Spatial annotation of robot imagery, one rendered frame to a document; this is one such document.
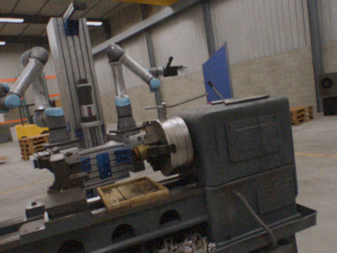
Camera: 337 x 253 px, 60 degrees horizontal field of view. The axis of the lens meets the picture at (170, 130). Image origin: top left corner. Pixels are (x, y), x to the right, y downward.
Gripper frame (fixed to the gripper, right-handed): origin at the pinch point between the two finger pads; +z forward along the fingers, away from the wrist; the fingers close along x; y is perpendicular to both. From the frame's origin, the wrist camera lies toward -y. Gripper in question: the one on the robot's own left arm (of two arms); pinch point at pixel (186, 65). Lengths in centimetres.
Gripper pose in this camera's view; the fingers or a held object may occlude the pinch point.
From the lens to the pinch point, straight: 244.9
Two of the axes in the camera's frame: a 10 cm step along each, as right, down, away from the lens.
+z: 9.7, -1.7, 1.5
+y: 1.3, 9.6, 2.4
